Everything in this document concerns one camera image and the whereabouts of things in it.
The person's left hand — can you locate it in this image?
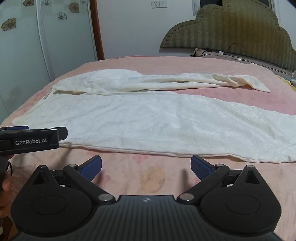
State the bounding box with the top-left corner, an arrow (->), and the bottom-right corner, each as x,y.
0,171 -> 14,219

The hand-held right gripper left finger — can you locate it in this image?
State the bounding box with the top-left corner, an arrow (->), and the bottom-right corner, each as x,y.
31,155 -> 116,205

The white towel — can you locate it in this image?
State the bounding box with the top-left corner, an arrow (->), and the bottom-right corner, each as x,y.
11,69 -> 296,163

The olive padded headboard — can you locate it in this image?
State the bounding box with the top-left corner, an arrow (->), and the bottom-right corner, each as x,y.
159,0 -> 296,72

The dark window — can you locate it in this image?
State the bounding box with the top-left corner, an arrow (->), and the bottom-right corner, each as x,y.
191,0 -> 232,16

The white flower-print wardrobe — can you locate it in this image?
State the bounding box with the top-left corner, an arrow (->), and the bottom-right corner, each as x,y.
0,0 -> 98,121

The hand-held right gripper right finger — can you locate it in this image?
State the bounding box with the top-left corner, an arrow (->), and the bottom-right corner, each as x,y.
177,155 -> 266,202

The black cable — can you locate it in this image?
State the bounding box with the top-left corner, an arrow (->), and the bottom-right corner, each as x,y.
205,43 -> 246,60

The pink bed blanket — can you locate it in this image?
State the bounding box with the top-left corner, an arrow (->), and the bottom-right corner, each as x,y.
0,55 -> 296,241

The brown wooden door frame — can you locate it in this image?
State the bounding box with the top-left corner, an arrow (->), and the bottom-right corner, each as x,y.
90,0 -> 105,61

